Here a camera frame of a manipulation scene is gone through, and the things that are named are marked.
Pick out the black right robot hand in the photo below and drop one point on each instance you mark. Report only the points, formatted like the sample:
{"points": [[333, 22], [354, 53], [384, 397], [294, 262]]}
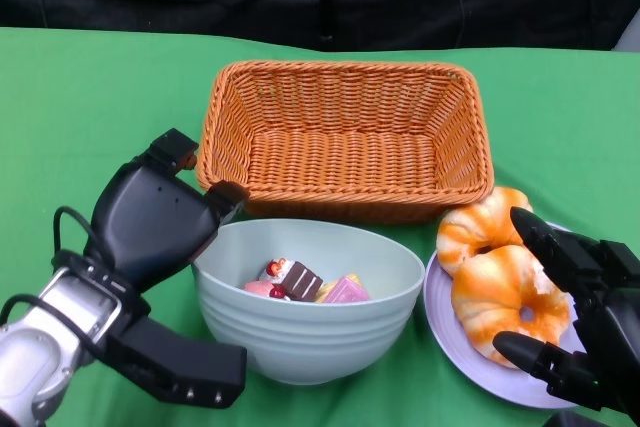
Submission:
{"points": [[600, 307]]}

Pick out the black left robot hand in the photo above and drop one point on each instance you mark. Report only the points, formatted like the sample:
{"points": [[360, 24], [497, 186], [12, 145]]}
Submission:
{"points": [[150, 217]]}

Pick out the salmon pink cake slice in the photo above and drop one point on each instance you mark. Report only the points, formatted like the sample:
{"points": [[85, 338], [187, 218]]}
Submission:
{"points": [[260, 287]]}

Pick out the chocolate layered cake slice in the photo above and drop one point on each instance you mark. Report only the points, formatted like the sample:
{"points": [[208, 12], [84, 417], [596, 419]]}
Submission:
{"points": [[302, 279]]}

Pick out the yellow layered cake slice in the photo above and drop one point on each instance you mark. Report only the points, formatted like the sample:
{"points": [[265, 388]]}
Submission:
{"points": [[327, 289]]}

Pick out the pale grey-green bowl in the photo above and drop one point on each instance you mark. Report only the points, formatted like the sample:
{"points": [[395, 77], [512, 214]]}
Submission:
{"points": [[310, 332]]}

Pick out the magenta pink cake slice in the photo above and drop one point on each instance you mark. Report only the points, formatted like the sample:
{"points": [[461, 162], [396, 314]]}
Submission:
{"points": [[347, 292]]}

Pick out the lavender round plate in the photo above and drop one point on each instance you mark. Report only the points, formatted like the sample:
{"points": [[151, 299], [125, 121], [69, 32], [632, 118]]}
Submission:
{"points": [[445, 327]]}

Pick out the orange wicker basket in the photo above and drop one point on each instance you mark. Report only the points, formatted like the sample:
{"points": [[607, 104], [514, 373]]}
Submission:
{"points": [[350, 162]]}

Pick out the green tablecloth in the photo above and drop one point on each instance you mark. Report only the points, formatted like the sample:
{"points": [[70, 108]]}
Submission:
{"points": [[100, 97]]}

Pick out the black left wrist camera housing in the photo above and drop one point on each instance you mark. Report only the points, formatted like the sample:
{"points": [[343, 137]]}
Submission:
{"points": [[175, 367]]}

